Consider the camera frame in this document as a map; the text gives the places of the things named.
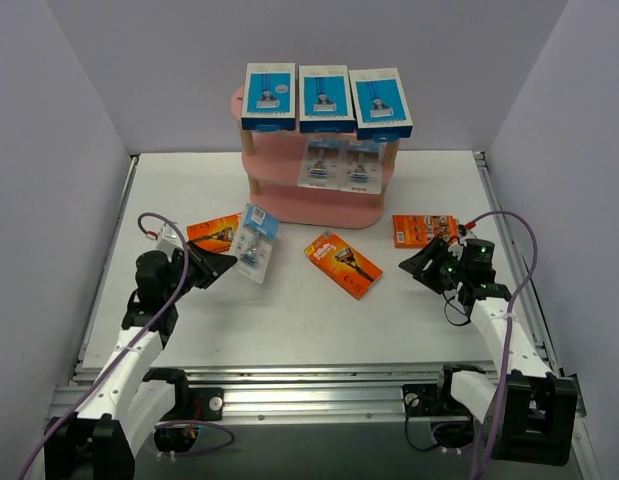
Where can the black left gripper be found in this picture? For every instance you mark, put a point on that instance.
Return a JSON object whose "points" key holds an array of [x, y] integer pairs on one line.
{"points": [[197, 265]]}

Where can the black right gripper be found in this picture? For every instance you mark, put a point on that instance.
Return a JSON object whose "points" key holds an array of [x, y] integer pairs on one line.
{"points": [[436, 265]]}

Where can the white Gillette pack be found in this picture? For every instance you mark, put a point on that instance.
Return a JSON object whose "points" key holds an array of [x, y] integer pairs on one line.
{"points": [[254, 242], [321, 164]]}

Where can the clear blister razor pack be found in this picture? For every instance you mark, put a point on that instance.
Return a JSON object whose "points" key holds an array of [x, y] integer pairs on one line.
{"points": [[361, 168]]}

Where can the blue Harry's razor box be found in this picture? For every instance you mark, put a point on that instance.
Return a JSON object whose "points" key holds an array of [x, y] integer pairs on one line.
{"points": [[380, 104]]}

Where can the blue Harry's box front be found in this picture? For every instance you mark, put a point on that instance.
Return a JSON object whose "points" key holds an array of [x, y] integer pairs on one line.
{"points": [[325, 99]]}

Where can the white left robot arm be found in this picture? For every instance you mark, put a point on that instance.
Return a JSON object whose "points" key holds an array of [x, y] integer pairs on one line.
{"points": [[101, 436]]}

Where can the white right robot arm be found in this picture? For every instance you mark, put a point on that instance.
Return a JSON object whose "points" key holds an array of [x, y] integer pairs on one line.
{"points": [[528, 414]]}

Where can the pink three-tier shelf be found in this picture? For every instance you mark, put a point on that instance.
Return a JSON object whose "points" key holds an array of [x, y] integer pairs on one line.
{"points": [[272, 162]]}

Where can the orange Gillette Fusion box left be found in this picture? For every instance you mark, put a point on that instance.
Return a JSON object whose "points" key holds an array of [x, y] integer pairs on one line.
{"points": [[214, 235]]}

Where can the orange razor cartridge box right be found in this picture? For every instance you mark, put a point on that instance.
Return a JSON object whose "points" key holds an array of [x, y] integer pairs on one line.
{"points": [[416, 231]]}

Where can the orange Gillette box centre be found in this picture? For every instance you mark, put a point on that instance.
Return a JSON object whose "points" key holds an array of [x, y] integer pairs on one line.
{"points": [[343, 264]]}

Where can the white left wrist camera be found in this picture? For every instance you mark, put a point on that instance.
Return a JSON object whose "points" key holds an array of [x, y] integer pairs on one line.
{"points": [[166, 239]]}

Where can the aluminium front rail frame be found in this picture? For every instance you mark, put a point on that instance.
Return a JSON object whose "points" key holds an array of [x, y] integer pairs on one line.
{"points": [[297, 348]]}

